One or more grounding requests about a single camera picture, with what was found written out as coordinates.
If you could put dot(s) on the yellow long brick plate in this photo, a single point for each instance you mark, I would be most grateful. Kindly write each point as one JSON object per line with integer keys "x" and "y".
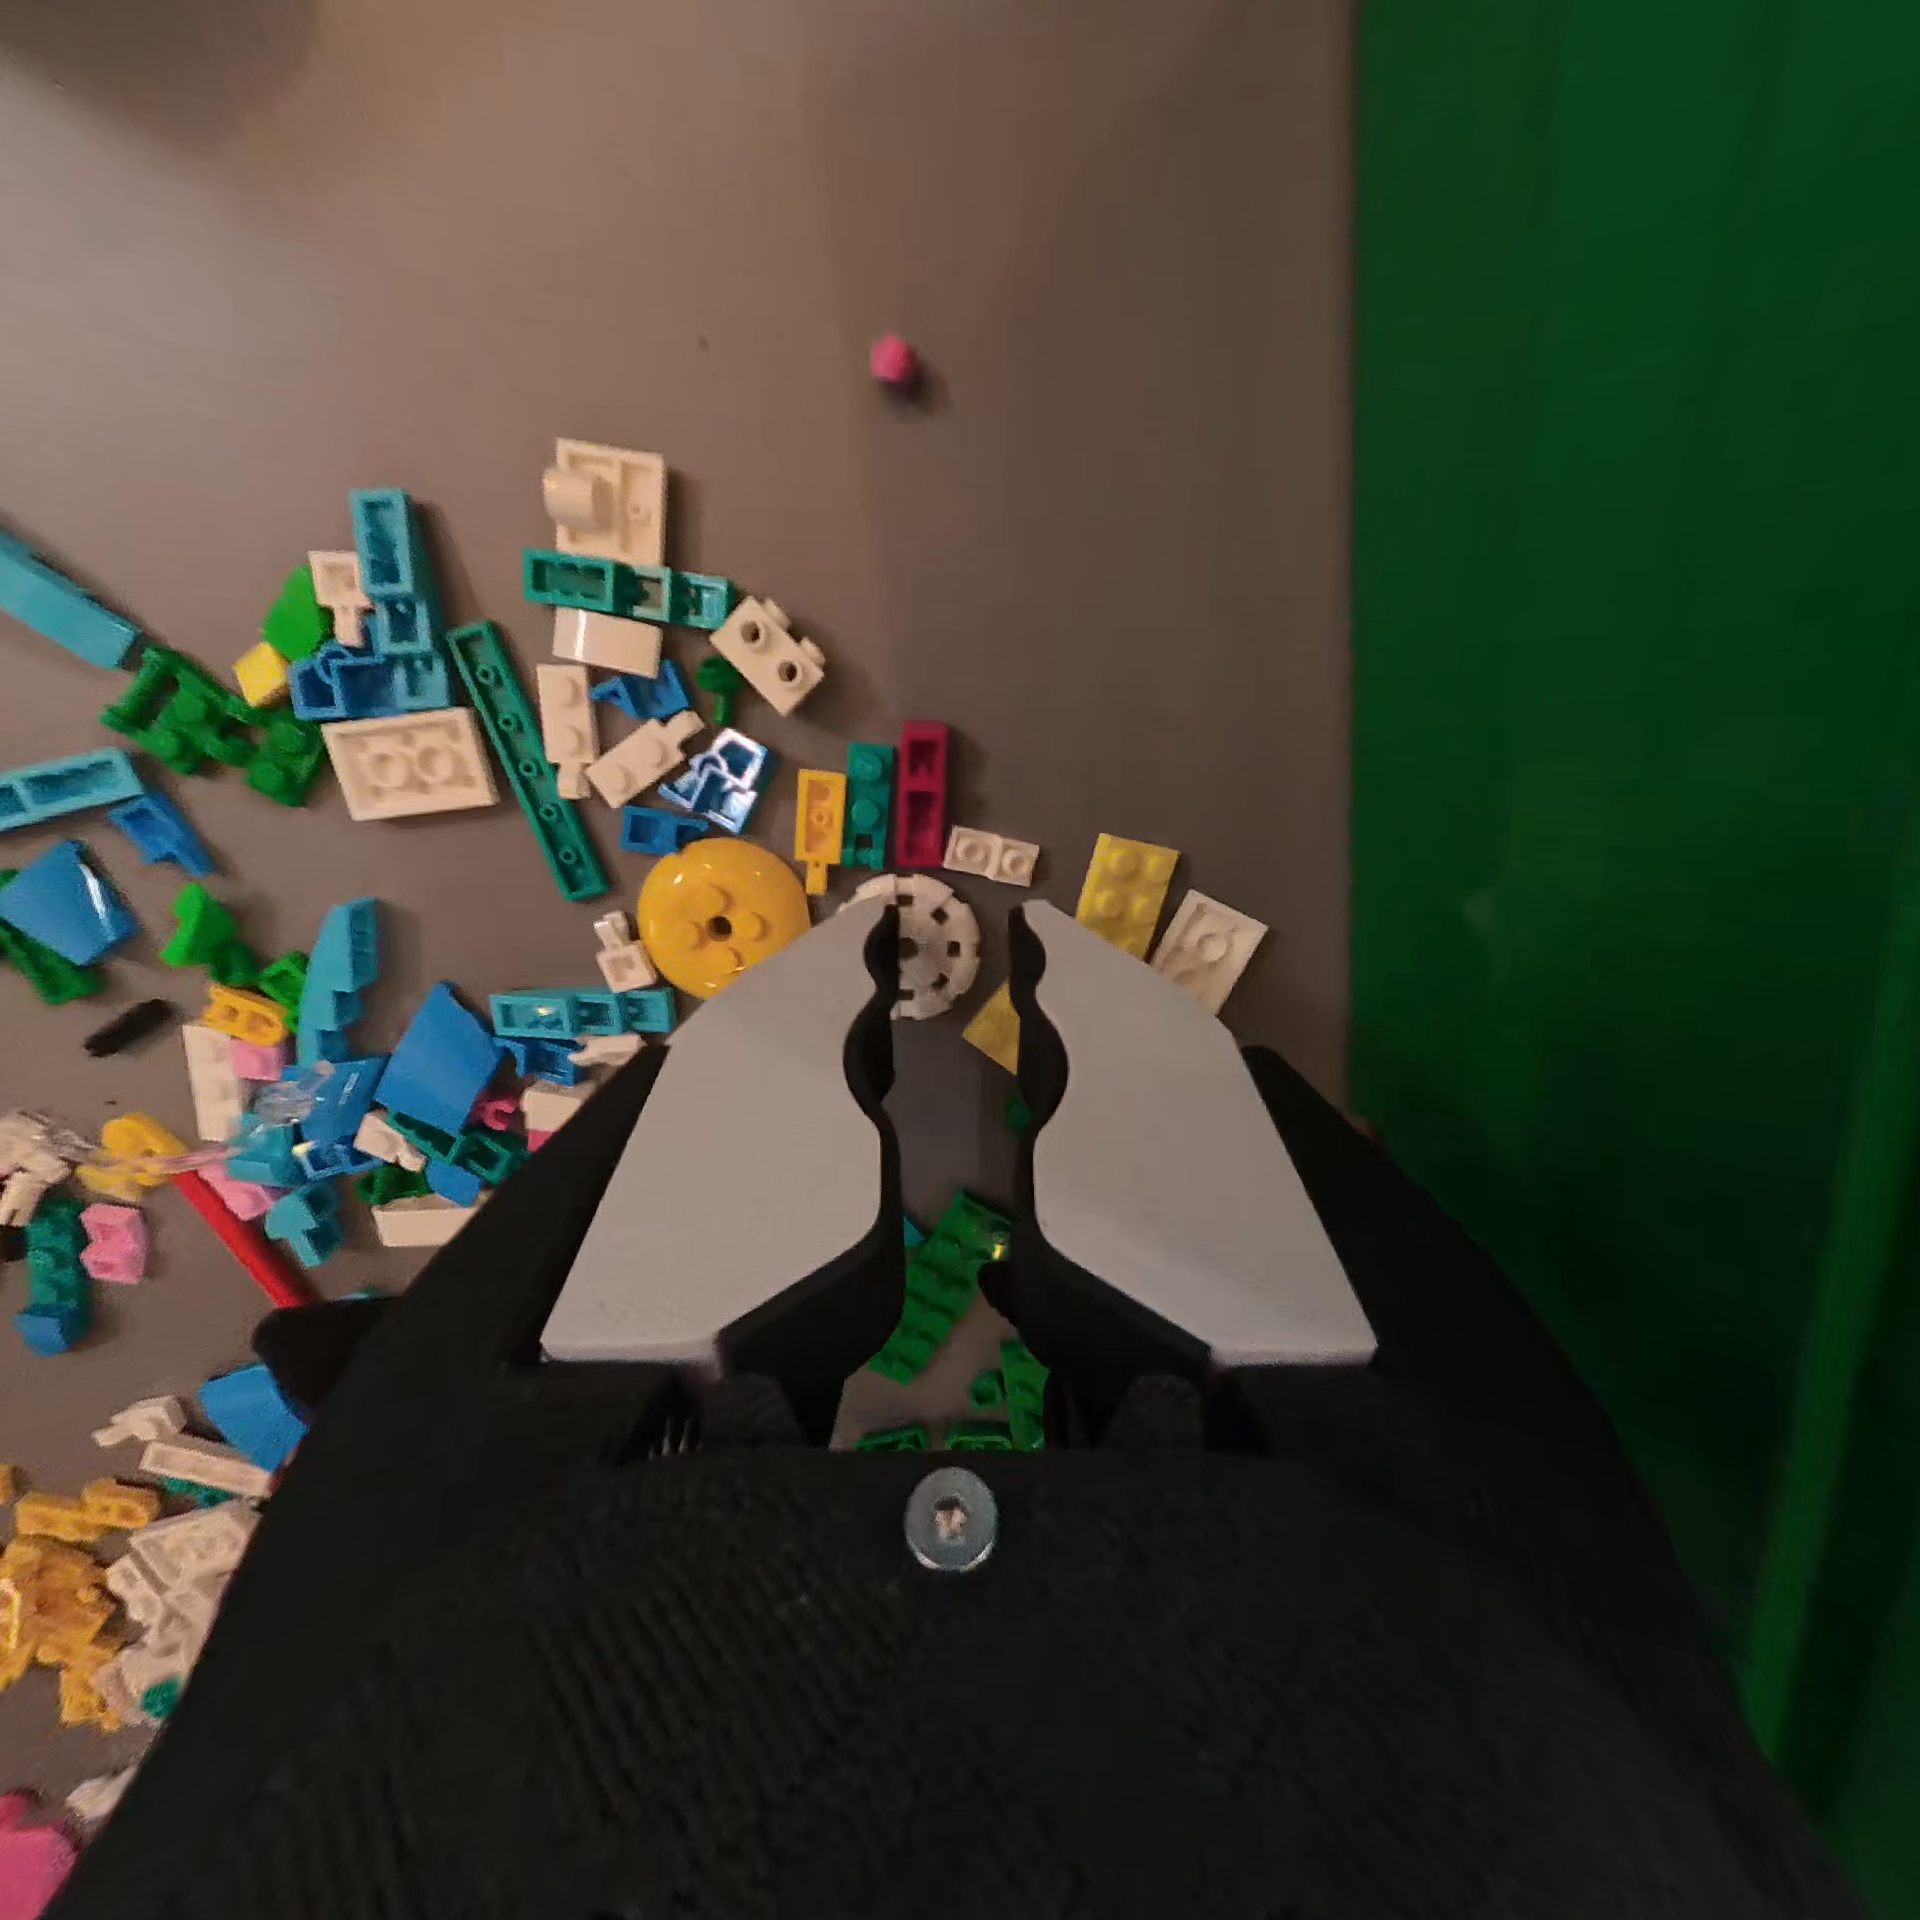
{"x": 1130, "y": 886}

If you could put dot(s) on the pile of green toy bricks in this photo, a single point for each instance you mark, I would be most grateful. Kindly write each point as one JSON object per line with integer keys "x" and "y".
{"x": 945, "y": 1292}

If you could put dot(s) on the green storage bin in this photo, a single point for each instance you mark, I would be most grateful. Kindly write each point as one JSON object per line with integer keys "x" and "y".
{"x": 1653, "y": 826}

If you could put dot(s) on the pile of magenta toy bricks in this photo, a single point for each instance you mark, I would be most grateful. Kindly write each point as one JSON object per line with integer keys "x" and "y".
{"x": 31, "y": 1855}

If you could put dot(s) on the pile of white toy bricks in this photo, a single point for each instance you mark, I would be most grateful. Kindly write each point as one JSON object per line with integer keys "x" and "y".
{"x": 166, "y": 1576}

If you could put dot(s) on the pile of mixed toy bricks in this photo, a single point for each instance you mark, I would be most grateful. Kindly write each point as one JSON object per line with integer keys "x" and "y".
{"x": 437, "y": 1050}

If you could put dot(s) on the small magenta brick stud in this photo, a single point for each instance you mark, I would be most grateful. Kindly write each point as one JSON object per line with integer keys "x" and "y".
{"x": 890, "y": 359}

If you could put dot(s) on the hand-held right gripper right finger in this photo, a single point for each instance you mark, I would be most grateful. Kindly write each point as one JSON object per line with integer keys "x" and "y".
{"x": 1188, "y": 1187}

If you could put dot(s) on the pile of yellow toy bricks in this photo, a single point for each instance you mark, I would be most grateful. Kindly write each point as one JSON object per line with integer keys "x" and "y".
{"x": 62, "y": 1604}

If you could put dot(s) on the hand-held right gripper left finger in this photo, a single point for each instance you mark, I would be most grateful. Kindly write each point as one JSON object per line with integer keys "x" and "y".
{"x": 734, "y": 1187}

